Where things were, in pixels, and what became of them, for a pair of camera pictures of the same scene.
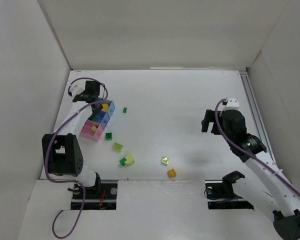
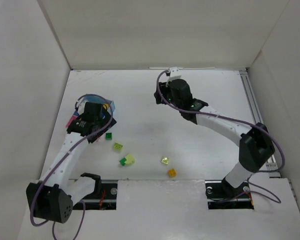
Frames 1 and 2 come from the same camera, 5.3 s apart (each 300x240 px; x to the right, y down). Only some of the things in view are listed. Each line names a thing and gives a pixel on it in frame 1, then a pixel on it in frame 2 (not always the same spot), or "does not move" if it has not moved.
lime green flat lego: [117, 146] does not move
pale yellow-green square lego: [165, 161] does not move
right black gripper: [211, 121] → [159, 96]
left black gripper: [95, 106] → [109, 122]
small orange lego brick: [171, 173] does not move
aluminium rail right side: [258, 117] does not move
